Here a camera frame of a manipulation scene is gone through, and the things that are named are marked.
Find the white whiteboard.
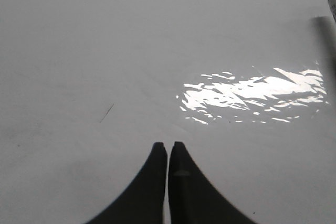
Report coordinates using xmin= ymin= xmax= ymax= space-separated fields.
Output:
xmin=1 ymin=0 xmax=335 ymax=223

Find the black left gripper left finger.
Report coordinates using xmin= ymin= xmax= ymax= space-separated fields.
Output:
xmin=88 ymin=142 xmax=167 ymax=223

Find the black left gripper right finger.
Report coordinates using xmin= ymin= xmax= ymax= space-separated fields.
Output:
xmin=168 ymin=142 xmax=254 ymax=223

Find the white whiteboard marker black cap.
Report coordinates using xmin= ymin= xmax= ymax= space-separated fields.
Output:
xmin=328 ymin=0 xmax=336 ymax=22

